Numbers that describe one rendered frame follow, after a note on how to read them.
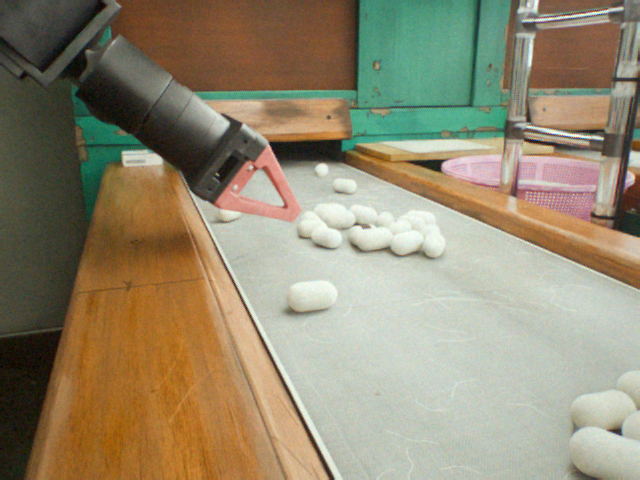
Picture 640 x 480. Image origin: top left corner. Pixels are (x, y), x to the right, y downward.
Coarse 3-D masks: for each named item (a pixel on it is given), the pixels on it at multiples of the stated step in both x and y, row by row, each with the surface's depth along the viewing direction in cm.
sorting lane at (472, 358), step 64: (256, 192) 77; (320, 192) 77; (384, 192) 77; (256, 256) 50; (320, 256) 50; (384, 256) 50; (448, 256) 50; (512, 256) 50; (256, 320) 37; (320, 320) 37; (384, 320) 37; (448, 320) 37; (512, 320) 37; (576, 320) 37; (320, 384) 30; (384, 384) 30; (448, 384) 30; (512, 384) 30; (576, 384) 30; (320, 448) 24; (384, 448) 25; (448, 448) 25; (512, 448) 25
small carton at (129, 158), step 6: (144, 150) 87; (150, 150) 87; (126, 156) 83; (132, 156) 84; (138, 156) 84; (144, 156) 84; (150, 156) 84; (156, 156) 85; (126, 162) 83; (132, 162) 84; (138, 162) 84; (144, 162) 84; (150, 162) 85; (156, 162) 85
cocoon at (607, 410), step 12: (588, 396) 25; (600, 396) 25; (612, 396) 25; (624, 396) 25; (576, 408) 25; (588, 408) 25; (600, 408) 25; (612, 408) 25; (624, 408) 25; (576, 420) 25; (588, 420) 25; (600, 420) 25; (612, 420) 25; (624, 420) 25
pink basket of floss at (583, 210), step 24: (456, 168) 88; (480, 168) 91; (528, 168) 91; (552, 168) 89; (576, 168) 87; (528, 192) 69; (552, 192) 68; (576, 192) 67; (624, 192) 73; (576, 216) 70
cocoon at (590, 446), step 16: (576, 432) 23; (592, 432) 22; (608, 432) 22; (576, 448) 22; (592, 448) 22; (608, 448) 22; (624, 448) 22; (576, 464) 23; (592, 464) 22; (608, 464) 22; (624, 464) 21
